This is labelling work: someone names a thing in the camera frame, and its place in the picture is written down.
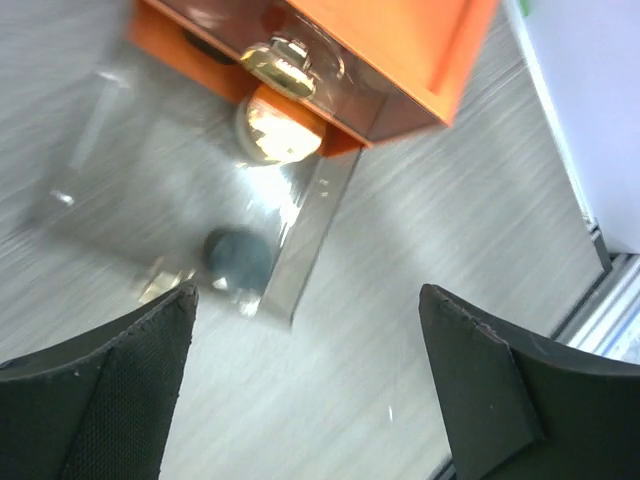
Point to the gold compact jar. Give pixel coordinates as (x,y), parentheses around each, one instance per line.
(273,129)

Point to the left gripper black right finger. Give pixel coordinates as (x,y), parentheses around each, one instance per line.
(518,405)

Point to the black round cap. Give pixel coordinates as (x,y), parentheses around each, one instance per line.
(238,260)

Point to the clear drawer gold knob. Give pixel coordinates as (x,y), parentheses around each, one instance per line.
(148,166)

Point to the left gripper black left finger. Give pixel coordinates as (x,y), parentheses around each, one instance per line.
(99,405)

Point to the orange drawer box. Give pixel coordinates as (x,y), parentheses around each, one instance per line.
(426,48)

